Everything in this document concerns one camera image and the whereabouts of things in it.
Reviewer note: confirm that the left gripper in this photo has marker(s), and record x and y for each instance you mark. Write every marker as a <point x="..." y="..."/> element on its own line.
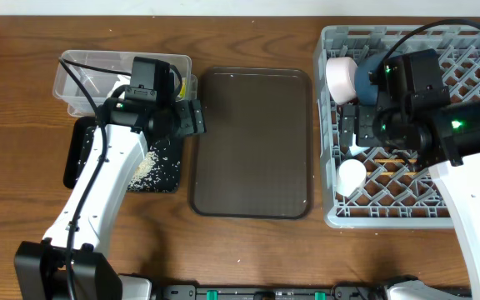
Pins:
<point x="191" y="122"/>

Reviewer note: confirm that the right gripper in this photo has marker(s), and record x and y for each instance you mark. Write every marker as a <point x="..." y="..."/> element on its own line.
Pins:
<point x="352" y="125"/>

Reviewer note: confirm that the dark blue plate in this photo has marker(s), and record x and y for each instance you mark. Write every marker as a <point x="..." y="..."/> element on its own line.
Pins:
<point x="367" y="94"/>

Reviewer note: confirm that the yellow green snack wrapper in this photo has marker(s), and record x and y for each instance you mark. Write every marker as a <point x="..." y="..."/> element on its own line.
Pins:
<point x="183" y="90"/>

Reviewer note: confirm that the light blue bowl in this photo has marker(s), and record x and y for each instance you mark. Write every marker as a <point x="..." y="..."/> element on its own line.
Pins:
<point x="354" y="150"/>

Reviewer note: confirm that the wooden chopstick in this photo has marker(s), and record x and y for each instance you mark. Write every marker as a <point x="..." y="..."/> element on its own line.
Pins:
<point x="389" y="160"/>
<point x="410" y="174"/>

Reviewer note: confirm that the white cup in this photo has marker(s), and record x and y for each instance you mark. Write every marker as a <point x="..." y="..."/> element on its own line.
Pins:
<point x="350" y="175"/>

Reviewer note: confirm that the white tissue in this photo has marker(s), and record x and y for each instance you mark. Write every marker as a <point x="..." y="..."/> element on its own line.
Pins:
<point x="118" y="91"/>

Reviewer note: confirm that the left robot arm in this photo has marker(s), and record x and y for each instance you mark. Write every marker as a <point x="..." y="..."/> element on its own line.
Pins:
<point x="71" y="260"/>

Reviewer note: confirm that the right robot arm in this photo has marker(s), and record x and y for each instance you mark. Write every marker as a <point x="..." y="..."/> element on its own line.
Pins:
<point x="402" y="103"/>

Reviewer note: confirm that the black waste tray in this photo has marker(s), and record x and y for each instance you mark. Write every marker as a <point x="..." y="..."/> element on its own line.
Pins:
<point x="159" y="172"/>

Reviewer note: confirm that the grey dishwasher rack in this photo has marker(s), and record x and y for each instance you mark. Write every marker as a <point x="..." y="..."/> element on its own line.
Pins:
<point x="388" y="201"/>

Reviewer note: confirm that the spilled rice grains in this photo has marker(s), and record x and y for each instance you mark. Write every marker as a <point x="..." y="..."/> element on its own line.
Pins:
<point x="130" y="163"/>

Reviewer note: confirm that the dark brown serving tray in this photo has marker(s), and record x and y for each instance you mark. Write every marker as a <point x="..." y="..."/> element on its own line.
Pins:
<point x="255" y="159"/>

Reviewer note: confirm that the clear plastic bin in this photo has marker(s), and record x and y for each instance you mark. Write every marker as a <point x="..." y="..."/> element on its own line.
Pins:
<point x="100" y="71"/>

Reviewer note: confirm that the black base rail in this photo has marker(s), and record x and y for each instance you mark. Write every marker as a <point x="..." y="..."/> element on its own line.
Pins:
<point x="412" y="289"/>

